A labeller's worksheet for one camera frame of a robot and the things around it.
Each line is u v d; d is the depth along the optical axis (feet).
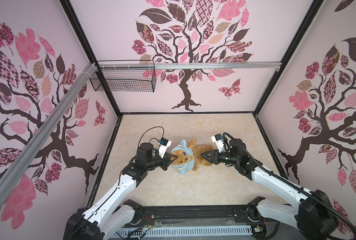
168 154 2.29
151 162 2.12
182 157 2.45
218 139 2.33
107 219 1.40
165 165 2.24
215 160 2.25
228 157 2.19
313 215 1.32
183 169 2.56
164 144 2.21
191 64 3.06
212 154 2.29
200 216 2.44
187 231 2.29
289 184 1.54
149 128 1.90
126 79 4.00
